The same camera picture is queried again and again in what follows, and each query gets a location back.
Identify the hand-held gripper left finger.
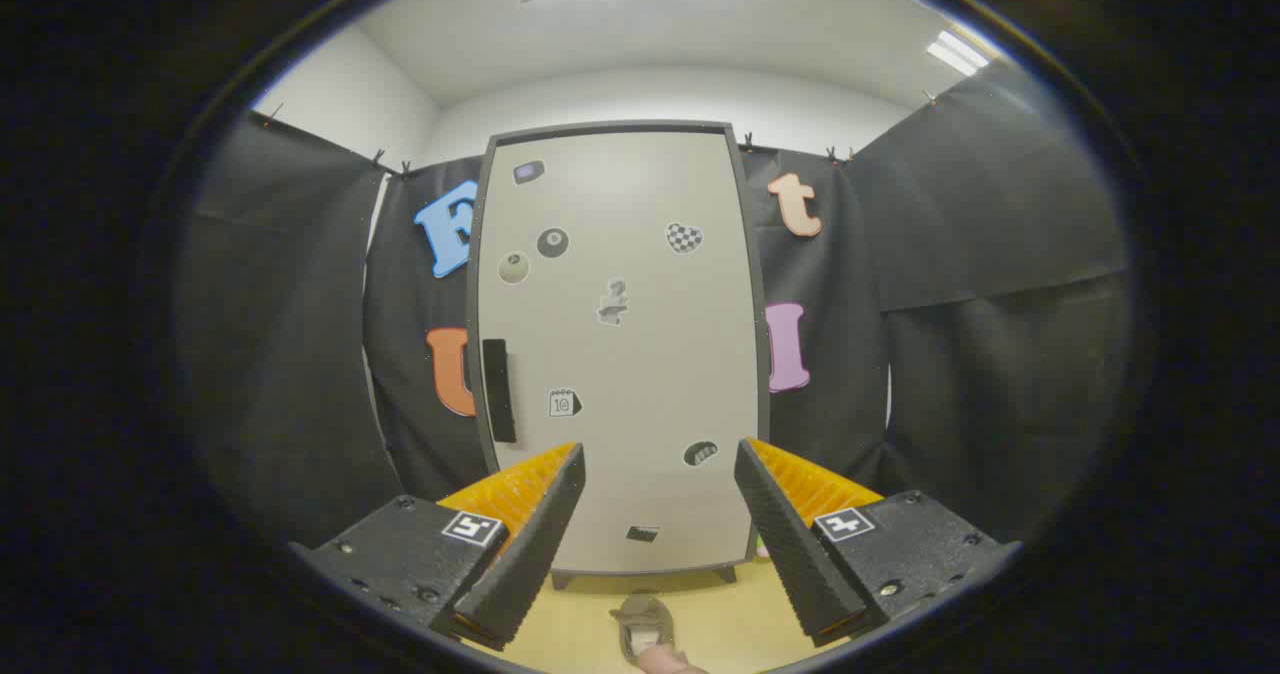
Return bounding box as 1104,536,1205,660
288,441,587,652

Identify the grey shoe cabinet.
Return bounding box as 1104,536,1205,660
465,119,773,591

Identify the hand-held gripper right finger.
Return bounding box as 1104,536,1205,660
733,438,1023,649

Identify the brown shoe with bow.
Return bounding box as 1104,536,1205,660
610,594,676,667

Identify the white shoe cabinet door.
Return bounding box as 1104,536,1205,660
476,130,761,575

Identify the black door handle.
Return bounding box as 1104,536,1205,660
482,338,518,445

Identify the black backdrop cloth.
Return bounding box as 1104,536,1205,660
175,59,1136,555

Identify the small ceiling light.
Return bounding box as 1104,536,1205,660
925,29,991,77

